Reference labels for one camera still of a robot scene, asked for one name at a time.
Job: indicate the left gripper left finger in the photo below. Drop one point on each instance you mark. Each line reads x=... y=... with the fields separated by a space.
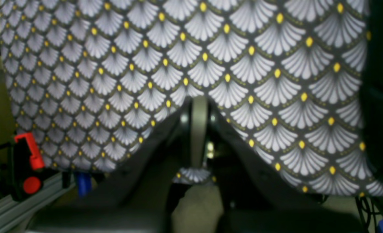
x=133 y=198

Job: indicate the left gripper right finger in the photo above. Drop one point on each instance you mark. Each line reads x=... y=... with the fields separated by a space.
x=255 y=197

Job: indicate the dark grey T-shirt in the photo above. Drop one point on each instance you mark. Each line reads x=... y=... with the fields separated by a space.
x=371 y=92

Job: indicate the red clamp on table edge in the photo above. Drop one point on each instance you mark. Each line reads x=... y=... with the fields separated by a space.
x=27 y=164

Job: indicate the fan-patterned table cloth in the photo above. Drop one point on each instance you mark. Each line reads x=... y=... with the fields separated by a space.
x=91 y=79

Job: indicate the blue clamp handle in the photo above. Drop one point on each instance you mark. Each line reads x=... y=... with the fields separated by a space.
x=83 y=183

